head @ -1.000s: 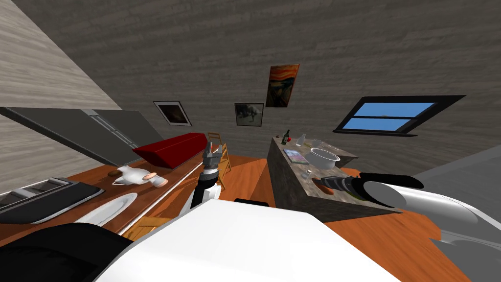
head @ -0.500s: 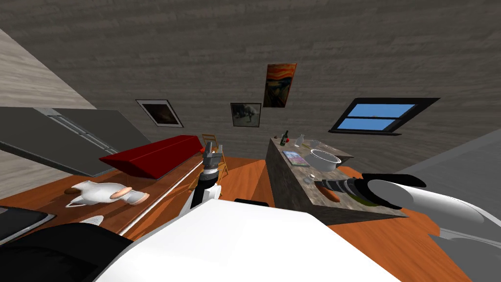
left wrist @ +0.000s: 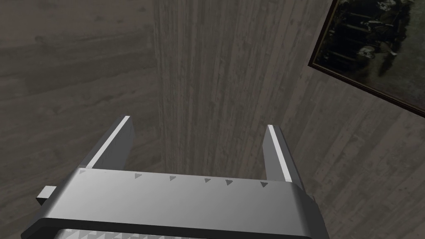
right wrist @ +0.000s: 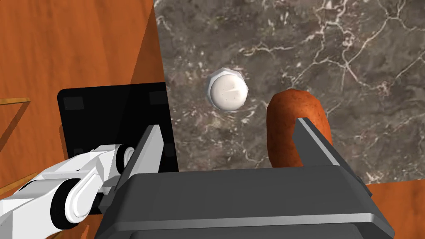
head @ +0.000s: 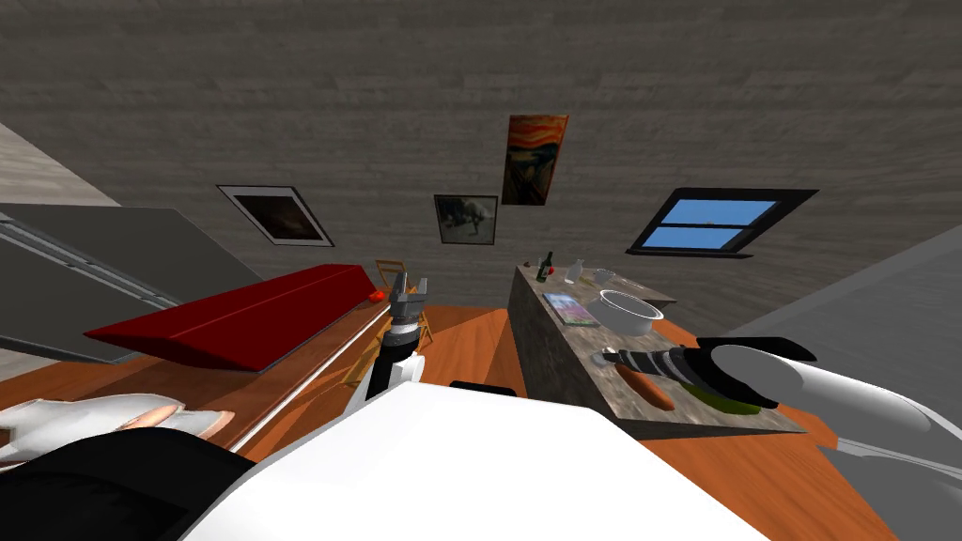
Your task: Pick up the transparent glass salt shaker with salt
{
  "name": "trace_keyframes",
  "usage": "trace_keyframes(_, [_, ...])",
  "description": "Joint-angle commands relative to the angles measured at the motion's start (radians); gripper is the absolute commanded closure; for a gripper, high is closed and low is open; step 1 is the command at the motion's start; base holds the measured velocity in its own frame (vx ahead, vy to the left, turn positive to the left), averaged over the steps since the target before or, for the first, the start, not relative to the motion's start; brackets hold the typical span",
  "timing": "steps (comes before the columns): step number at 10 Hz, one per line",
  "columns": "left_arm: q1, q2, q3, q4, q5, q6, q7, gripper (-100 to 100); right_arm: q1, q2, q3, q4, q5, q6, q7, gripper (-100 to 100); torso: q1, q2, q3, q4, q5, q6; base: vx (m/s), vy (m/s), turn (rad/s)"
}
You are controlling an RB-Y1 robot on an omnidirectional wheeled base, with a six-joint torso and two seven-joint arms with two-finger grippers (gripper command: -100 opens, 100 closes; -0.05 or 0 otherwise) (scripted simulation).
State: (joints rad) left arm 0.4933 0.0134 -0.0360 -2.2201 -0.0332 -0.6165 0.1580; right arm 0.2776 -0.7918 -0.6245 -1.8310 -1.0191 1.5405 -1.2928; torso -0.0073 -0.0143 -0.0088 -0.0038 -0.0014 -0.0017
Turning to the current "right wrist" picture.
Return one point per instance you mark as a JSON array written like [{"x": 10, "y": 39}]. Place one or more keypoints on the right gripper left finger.
[{"x": 149, "y": 156}]

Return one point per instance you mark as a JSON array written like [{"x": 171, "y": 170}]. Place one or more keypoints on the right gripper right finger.
[{"x": 307, "y": 146}]

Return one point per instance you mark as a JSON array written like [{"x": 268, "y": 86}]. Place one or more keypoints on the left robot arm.
[{"x": 83, "y": 176}]

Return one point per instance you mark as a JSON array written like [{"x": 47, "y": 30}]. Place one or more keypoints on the brown potato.
[{"x": 282, "y": 129}]

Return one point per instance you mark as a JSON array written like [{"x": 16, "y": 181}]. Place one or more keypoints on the black flat square panel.
[{"x": 103, "y": 116}]

